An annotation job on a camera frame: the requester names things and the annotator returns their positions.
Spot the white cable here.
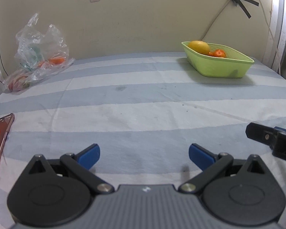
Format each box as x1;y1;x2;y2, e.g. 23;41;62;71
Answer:
250;0;282;75

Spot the large yellow grapefruit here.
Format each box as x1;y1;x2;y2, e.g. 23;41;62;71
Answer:
187;40;210;55

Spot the green plastic basket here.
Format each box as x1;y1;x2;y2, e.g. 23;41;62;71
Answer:
181;41;254;79

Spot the grey cable on wall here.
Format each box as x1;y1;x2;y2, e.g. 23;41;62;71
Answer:
201;0;232;43

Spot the clear plastic bag with fruit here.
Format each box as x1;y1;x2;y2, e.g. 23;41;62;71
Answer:
3;13;75;92

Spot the window frame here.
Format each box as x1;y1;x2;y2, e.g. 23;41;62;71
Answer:
260;0;286;79

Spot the orange mandarin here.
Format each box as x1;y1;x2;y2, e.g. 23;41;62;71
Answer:
209;49;226;58

